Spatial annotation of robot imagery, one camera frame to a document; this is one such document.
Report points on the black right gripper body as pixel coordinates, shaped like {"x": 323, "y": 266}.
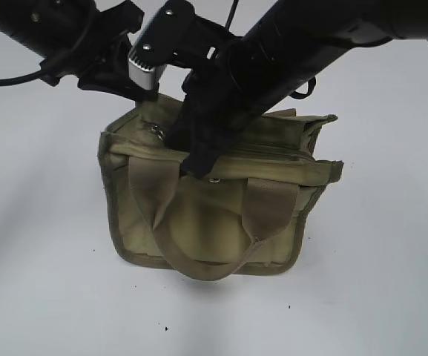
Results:
{"x": 216, "y": 109}

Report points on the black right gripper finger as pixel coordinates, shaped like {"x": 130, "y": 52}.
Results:
{"x": 200, "y": 161}

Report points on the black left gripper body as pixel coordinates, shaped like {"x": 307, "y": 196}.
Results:
{"x": 98, "y": 56}

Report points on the olive yellow canvas bag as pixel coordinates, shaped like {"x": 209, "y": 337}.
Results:
{"x": 247, "y": 216}

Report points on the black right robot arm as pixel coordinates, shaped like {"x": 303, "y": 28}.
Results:
{"x": 291, "y": 44}

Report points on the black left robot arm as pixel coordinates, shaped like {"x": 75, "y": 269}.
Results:
{"x": 74, "y": 38}

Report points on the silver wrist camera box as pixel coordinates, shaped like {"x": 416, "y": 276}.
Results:
{"x": 145, "y": 76}

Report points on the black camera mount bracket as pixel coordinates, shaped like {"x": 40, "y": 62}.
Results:
{"x": 177, "y": 36}

